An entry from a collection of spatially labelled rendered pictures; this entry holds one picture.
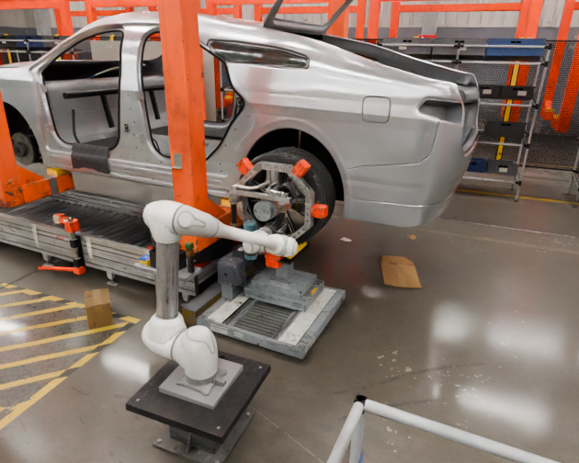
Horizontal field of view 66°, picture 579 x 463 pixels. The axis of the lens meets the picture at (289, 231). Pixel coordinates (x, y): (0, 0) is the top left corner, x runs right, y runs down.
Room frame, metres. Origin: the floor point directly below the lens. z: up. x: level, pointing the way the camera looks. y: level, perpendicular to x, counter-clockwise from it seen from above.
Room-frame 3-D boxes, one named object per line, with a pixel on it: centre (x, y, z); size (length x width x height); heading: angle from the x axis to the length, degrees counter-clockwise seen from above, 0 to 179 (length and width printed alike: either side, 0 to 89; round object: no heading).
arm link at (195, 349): (1.70, 0.41, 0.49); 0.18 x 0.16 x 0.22; 64
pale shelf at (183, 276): (2.63, 0.81, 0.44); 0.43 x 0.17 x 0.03; 65
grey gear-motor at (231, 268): (2.97, 0.36, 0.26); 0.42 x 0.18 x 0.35; 155
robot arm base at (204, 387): (1.69, 0.39, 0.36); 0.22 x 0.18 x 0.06; 66
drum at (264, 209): (2.71, 0.13, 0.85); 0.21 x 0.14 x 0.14; 155
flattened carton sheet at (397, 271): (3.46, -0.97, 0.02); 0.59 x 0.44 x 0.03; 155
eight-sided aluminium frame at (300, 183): (2.78, 0.10, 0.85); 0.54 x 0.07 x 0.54; 65
